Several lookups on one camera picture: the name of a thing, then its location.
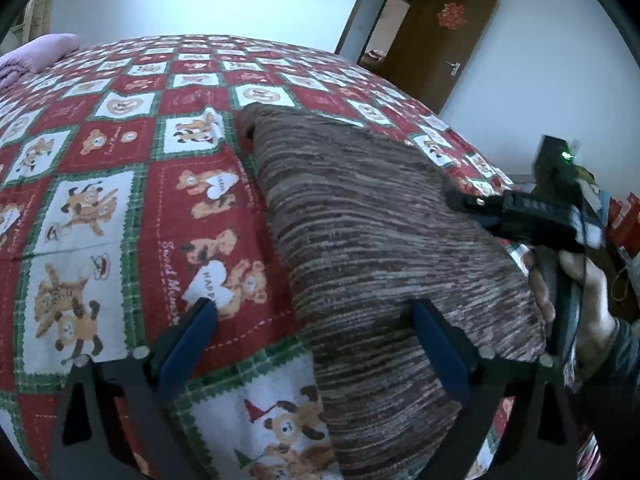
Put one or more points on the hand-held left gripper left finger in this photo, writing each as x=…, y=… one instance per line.
x=192, y=340

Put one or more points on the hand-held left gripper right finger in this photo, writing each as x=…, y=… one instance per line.
x=435, y=345

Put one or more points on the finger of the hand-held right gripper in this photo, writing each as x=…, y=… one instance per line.
x=480, y=206

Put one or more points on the brown striped knit sweater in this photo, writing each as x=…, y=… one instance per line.
x=360, y=240

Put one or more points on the person's right forearm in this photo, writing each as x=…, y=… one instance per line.
x=617, y=360

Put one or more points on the person's right hand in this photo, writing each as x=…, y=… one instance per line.
x=595, y=305

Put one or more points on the red box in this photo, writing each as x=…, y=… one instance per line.
x=625, y=225

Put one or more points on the brown wooden door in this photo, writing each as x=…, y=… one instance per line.
x=440, y=45

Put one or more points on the red checkered printed bedsheet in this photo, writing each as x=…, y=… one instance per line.
x=125, y=185

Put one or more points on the red paper door decoration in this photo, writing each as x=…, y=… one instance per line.
x=450, y=14

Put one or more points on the pink pillow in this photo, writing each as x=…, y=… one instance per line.
x=30, y=55

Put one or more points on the brown door frame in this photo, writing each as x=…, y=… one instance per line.
x=370, y=10

